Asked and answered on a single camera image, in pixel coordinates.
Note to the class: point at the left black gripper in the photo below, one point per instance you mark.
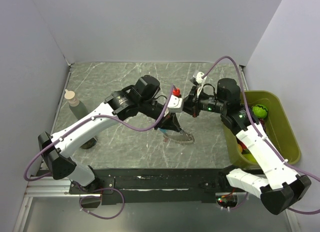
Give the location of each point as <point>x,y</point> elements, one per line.
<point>170,122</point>

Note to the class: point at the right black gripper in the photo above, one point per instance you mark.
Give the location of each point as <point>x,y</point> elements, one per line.
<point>191,103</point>

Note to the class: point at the metal keyring with small rings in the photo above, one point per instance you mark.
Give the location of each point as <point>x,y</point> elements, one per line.
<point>181,137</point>

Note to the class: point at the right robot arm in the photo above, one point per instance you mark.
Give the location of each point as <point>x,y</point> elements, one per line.
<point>281,186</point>

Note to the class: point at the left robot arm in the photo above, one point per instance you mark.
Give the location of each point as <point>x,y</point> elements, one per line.
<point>57,149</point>

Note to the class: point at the orange toy fruit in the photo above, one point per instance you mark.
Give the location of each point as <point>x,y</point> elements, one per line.
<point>239,148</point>

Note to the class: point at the green toy watermelon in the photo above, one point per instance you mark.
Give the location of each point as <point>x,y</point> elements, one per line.
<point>260,111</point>

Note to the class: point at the purple toy grapes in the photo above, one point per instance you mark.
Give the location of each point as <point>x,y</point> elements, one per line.
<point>262,123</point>

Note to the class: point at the yellow-green toy fruit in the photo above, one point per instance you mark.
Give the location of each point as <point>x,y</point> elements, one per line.
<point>250,158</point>

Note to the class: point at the black paper cup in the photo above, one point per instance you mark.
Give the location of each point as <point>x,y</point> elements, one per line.
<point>89,144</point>

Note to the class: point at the olive green plastic bin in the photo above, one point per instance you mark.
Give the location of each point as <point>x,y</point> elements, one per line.
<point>278,130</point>

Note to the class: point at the grey bottle beige cap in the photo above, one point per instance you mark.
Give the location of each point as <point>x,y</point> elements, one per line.
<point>78,109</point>

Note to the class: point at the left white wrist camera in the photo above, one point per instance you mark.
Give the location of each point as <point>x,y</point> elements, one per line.
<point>175,104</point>

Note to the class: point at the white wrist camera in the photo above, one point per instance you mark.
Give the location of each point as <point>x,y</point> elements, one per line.
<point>199,80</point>
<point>175,104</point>

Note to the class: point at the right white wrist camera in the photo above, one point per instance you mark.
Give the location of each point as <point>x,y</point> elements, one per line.
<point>199,80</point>

